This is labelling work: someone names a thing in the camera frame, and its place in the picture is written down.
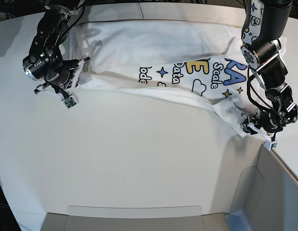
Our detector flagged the white t-shirt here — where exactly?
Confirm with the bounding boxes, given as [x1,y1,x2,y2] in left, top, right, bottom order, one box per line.
[71,20,288,139]

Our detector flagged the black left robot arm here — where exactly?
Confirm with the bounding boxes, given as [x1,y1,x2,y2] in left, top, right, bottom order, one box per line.
[241,0,298,134]

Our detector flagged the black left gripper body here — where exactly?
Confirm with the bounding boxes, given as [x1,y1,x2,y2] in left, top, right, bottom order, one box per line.
[248,111,283,133]

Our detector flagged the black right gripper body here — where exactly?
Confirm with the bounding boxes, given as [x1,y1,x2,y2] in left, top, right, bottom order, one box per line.
[45,59,79,93]

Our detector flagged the grey box right side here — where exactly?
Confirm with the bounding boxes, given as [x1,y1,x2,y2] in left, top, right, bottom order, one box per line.
[226,146,298,231]

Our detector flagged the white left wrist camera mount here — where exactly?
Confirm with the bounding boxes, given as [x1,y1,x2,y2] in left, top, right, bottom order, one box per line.
[247,123,278,151]

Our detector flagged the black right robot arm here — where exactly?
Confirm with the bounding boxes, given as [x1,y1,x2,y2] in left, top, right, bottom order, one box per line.
[23,0,88,98]

